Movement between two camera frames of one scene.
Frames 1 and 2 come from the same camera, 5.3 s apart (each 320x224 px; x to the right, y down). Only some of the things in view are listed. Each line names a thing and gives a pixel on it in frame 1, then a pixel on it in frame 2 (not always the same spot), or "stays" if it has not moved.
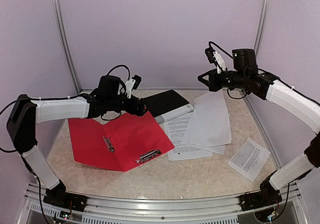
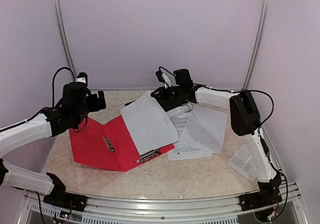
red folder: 120,144 stays
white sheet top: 210,124 -> 149,123
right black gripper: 213,84 -> 159,89
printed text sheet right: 249,159 stays
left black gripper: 139,112 -> 95,106
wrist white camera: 219,61 -> 165,78
